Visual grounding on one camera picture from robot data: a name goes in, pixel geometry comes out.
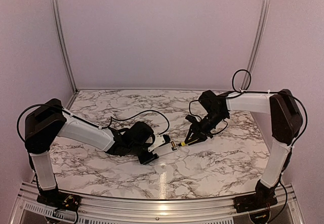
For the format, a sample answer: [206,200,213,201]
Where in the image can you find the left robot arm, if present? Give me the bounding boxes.
[18,99,165,206]

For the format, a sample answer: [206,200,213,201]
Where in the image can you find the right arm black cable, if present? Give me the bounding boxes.
[232,69,252,93]

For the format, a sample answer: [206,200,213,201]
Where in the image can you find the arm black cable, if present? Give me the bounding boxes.
[110,110,171,135]
[232,69,252,93]

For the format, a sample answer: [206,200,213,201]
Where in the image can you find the aluminium frame post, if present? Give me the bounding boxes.
[51,0,78,93]
[246,0,270,75]

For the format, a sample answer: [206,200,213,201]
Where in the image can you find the yellow handled screwdriver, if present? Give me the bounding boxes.
[178,140,198,147]

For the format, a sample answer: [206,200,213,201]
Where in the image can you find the left aluminium frame post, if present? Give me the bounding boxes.
[51,0,78,93]

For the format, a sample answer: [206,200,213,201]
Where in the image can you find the right aluminium frame post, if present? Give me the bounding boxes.
[246,0,270,75]

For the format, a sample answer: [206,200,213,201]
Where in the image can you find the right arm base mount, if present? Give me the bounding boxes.
[233,180,279,213]

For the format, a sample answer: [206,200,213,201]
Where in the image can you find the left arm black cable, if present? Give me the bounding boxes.
[110,110,171,135]

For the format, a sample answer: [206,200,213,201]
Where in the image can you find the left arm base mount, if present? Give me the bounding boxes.
[37,185,81,212]

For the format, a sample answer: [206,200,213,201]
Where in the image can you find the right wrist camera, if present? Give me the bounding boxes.
[185,115,199,124]

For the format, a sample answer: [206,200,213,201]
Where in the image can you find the front aluminium rail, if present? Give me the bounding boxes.
[9,183,305,223]

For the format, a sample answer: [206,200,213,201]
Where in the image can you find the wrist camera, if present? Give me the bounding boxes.
[185,115,199,124]
[148,135,171,152]

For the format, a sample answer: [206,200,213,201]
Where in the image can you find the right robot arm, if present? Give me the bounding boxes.
[180,89,306,208]

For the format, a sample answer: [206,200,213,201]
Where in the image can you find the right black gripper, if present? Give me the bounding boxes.
[185,110,227,145]

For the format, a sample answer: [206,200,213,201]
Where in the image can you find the white remote control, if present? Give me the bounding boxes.
[154,142,178,157]

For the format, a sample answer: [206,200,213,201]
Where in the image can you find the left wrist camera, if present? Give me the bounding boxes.
[148,135,171,152]

